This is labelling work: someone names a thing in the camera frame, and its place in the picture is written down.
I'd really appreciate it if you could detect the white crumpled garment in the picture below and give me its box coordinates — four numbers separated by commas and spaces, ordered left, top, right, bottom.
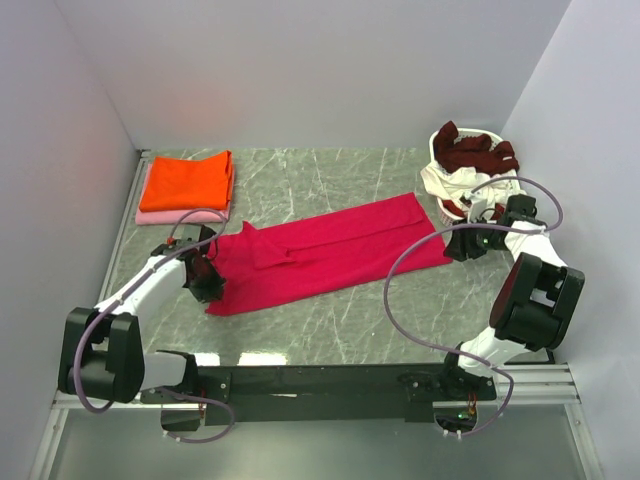
420, 163, 525, 209

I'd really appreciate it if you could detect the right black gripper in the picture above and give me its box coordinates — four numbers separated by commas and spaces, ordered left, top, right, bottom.
443, 213, 509, 262

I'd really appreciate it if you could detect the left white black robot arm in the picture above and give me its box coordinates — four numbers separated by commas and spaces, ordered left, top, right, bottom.
57, 224, 225, 405

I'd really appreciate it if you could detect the aluminium frame rail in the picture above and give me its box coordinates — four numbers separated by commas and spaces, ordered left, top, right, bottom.
27, 148, 584, 480

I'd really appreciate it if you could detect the white plastic laundry basket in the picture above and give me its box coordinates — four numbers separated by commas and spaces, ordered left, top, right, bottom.
420, 122, 523, 225

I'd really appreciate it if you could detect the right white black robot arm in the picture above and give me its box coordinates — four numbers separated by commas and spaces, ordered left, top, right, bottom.
438, 194, 585, 399

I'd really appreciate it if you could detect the folded orange t shirt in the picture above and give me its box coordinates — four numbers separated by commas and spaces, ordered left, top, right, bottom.
139, 150, 234, 213

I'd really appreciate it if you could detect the folded light pink t shirt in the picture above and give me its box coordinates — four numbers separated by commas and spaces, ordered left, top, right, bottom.
134, 163, 235, 227

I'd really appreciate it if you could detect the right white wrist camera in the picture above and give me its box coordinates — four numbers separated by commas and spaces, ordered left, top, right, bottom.
460, 192, 496, 223

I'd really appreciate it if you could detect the crimson pink t shirt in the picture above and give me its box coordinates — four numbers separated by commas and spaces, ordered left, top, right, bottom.
206, 193, 435, 317

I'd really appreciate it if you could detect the dark maroon garment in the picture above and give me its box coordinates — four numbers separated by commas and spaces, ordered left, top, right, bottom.
433, 121, 520, 176

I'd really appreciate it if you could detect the red garment in basket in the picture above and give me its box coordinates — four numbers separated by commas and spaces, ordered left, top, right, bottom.
442, 200, 465, 218

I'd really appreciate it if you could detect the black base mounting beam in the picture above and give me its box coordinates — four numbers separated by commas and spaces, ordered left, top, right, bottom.
139, 364, 496, 432

